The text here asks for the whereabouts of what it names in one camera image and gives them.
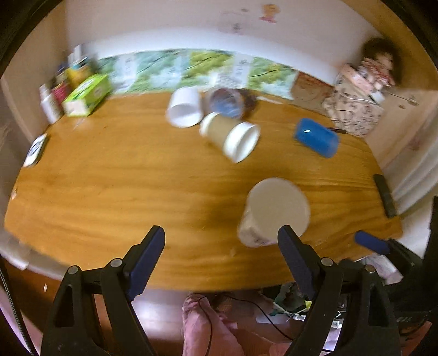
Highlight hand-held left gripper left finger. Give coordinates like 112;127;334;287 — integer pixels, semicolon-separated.
40;225;165;356

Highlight large white cup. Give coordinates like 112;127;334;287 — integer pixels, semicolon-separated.
237;177;311;248

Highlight pink cloth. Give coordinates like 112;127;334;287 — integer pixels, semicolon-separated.
181;294;295;356

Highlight pink wall sticker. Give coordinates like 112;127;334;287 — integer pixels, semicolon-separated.
259;4;278;24

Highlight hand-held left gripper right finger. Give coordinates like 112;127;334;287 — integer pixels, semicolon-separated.
277;225;402;356

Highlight red box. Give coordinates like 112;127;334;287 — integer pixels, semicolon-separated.
51;81;69;105

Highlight dark round object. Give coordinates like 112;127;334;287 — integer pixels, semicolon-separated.
240;89;258;115

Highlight brown cardboard box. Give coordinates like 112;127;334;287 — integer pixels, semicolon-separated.
290;71;333;112

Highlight black cable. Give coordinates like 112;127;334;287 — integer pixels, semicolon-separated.
198;295;295;356

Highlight clear patterned cup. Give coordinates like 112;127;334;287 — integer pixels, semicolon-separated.
207;88;247;120

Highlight patterned fabric box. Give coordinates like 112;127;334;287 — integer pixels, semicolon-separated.
322;64;387;138

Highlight green tissue box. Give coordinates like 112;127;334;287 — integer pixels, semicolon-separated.
62;73;113;117

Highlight doll with dark hair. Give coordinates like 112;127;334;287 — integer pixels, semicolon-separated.
358;37;406;91

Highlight small white cup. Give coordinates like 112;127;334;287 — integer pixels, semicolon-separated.
166;87;203;128

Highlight blue plastic cup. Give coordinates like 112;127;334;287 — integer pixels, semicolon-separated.
293;118;341;159

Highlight yellow box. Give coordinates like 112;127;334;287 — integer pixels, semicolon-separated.
67;56;94;90

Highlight brown paper cup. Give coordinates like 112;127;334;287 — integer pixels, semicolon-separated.
199;112;261;164

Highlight white flat device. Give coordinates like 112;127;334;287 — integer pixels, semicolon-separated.
22;134;48;168

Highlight green printed wall mat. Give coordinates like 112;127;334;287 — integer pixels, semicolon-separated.
96;48;297;101

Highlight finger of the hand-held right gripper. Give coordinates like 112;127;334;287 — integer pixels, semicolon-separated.
355;230;391;255

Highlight black remote control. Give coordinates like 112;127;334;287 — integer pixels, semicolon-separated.
373;173;398;218

